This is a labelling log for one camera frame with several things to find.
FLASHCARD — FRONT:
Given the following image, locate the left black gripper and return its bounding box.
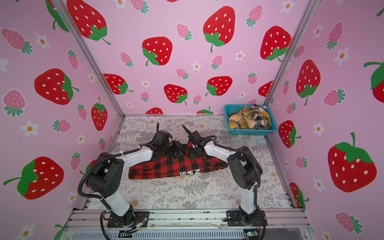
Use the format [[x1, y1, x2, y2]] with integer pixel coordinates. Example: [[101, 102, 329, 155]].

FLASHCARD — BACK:
[[161, 140, 188, 159]]

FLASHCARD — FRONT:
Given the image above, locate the red black plaid shirt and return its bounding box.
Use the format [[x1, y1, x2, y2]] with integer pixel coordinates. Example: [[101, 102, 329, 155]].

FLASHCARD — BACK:
[[129, 143, 228, 180]]

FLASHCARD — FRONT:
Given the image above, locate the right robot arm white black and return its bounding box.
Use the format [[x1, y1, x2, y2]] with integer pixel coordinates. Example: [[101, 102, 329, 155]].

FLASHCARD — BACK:
[[185, 129, 263, 226]]

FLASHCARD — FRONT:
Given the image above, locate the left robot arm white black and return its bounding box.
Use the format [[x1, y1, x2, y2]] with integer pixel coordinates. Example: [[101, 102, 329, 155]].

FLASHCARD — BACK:
[[78, 131, 182, 227]]

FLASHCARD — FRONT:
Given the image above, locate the teal plastic basket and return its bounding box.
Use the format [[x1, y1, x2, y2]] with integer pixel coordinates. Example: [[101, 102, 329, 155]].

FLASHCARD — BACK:
[[225, 105, 278, 137]]

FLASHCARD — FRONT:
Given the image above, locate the yellow plaid shirt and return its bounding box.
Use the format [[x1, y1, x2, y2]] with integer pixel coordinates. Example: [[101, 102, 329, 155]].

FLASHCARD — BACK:
[[228, 105, 272, 130]]

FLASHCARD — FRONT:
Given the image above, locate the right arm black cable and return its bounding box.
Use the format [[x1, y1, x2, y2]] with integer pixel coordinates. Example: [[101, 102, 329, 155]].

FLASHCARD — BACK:
[[182, 124, 268, 240]]

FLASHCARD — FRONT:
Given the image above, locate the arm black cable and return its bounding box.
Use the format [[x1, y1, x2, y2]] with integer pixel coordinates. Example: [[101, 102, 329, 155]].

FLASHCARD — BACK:
[[77, 122, 161, 240], [182, 124, 268, 240]]

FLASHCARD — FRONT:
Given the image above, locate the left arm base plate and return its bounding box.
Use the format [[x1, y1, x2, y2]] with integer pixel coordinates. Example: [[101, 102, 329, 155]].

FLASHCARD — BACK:
[[107, 211, 150, 229]]

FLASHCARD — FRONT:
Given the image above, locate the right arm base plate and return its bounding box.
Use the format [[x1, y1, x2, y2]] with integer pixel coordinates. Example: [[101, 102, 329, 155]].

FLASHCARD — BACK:
[[223, 209, 268, 227]]

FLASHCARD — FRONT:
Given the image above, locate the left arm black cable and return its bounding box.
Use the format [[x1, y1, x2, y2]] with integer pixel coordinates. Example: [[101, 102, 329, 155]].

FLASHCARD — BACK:
[[77, 122, 161, 240]]

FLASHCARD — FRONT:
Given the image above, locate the aluminium rail frame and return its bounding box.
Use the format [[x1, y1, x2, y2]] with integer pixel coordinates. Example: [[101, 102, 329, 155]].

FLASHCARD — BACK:
[[58, 209, 316, 240]]

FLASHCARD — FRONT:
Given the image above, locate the left corner aluminium post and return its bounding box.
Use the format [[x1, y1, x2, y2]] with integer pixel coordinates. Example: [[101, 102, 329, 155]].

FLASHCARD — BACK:
[[52, 0, 125, 119]]

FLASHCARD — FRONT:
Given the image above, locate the corner aluminium post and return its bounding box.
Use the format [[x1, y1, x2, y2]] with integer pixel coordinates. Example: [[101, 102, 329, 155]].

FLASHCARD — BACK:
[[265, 0, 320, 106], [52, 0, 125, 119]]

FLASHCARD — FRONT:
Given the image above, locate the right corner aluminium post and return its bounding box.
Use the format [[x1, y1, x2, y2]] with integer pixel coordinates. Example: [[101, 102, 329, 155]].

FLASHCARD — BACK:
[[265, 0, 320, 106]]

